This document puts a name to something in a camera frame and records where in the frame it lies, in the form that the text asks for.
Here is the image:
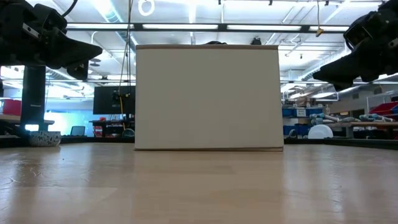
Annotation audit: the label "plain blue storage bin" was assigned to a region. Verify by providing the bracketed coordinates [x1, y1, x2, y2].
[282, 124, 312, 136]

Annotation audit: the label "hanging cord yellow plug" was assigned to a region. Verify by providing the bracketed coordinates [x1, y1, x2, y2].
[315, 0, 325, 38]

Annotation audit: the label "white LED light strip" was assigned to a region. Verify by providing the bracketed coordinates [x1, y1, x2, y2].
[142, 24, 219, 30]
[67, 23, 135, 30]
[309, 26, 350, 32]
[226, 24, 302, 31]

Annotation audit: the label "dark cluttered desk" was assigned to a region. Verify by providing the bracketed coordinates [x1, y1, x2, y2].
[89, 118, 136, 139]

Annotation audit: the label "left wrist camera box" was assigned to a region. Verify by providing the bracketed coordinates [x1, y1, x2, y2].
[32, 3, 69, 32]

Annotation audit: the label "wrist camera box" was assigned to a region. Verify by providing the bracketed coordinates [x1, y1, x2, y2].
[32, 3, 69, 32]
[343, 9, 382, 52]

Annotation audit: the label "black overhead frame bar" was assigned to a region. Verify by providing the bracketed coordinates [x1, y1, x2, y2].
[66, 22, 351, 34]

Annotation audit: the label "red storage crates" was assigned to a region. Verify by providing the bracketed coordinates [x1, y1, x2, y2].
[366, 93, 398, 122]

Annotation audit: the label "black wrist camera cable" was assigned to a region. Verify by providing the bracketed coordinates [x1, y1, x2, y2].
[61, 0, 78, 17]

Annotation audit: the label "beige fabric storage box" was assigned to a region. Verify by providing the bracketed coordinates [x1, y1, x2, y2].
[134, 44, 284, 152]

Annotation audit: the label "large black monitor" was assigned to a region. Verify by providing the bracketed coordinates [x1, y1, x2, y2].
[93, 85, 137, 116]

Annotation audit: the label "small dark screen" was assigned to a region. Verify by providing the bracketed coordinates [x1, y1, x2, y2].
[69, 125, 87, 138]

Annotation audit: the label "black table rim rail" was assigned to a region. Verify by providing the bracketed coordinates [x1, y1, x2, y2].
[0, 136, 398, 151]

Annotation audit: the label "black upright post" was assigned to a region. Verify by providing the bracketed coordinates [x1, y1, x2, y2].
[20, 65, 47, 132]

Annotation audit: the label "thin hanging cable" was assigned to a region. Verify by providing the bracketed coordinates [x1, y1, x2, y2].
[118, 0, 134, 95]

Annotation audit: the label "teal grey fabric roll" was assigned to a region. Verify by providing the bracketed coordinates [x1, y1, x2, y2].
[308, 113, 341, 126]
[358, 113, 390, 123]

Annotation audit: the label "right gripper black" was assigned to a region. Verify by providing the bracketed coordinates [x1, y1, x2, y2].
[312, 0, 398, 92]

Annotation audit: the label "white hanging ring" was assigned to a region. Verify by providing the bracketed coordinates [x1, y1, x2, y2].
[137, 0, 155, 17]

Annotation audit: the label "single red bin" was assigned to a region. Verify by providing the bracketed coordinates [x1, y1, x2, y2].
[2, 99, 22, 116]

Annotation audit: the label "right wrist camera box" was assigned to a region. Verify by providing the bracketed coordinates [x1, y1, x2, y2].
[343, 9, 382, 52]

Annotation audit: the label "blue bin with white label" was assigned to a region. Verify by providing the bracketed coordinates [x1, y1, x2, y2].
[282, 107, 325, 119]

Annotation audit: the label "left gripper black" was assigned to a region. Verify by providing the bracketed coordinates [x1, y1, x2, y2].
[0, 0, 104, 82]

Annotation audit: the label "speckled bowl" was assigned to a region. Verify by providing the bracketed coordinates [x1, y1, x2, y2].
[29, 130, 62, 147]

